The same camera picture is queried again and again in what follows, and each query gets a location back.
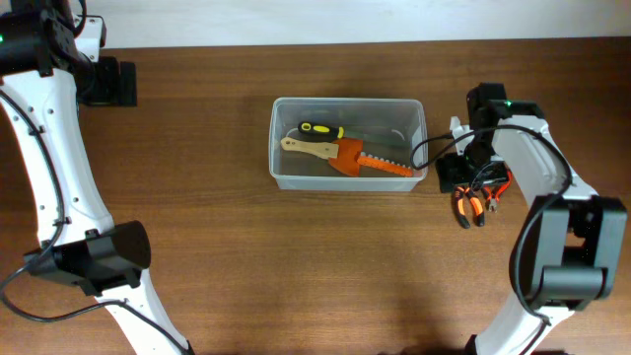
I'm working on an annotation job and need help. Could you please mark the long nose pliers orange black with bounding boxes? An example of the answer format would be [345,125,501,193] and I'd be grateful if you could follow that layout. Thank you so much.
[452,184,486,230]

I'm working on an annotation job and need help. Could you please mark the file black yellow handle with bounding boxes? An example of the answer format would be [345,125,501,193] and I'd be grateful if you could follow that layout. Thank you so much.
[298,121,409,147]

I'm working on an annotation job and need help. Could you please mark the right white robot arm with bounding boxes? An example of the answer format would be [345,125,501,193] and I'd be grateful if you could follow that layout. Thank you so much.
[436,83,627,355]

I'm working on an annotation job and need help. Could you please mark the small red cutting pliers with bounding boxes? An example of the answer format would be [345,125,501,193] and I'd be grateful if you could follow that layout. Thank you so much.
[481,170,513,212]

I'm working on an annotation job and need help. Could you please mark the orange screwdriver bit holder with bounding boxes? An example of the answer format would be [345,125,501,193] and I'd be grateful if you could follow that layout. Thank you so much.
[357,152,414,178]

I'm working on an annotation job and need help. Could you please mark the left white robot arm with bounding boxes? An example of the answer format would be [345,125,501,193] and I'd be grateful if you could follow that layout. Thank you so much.
[1,0,192,354]

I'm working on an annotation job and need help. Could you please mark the orange scraper wooden handle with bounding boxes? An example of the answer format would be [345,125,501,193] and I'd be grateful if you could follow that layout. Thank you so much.
[280,137,364,178]

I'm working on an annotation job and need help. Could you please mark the clear plastic container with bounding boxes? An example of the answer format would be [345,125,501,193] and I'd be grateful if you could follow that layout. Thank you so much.
[268,97,428,192]

